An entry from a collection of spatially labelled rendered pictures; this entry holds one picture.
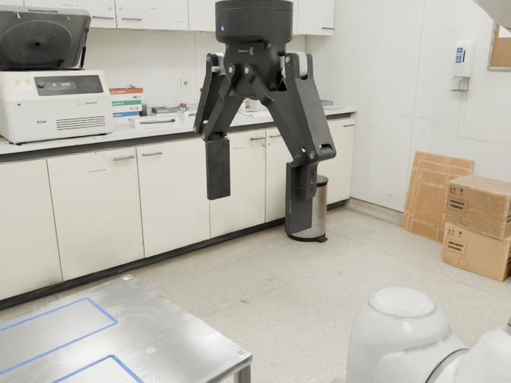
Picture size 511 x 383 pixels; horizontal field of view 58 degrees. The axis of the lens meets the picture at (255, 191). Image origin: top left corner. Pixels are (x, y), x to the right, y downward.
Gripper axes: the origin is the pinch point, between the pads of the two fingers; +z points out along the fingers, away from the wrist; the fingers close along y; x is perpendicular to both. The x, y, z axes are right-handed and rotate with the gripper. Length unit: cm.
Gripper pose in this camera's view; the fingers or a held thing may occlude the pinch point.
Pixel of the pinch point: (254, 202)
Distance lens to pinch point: 49.4
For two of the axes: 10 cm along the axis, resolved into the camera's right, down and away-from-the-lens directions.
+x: -7.8, 1.8, -6.0
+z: 0.0, 9.6, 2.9
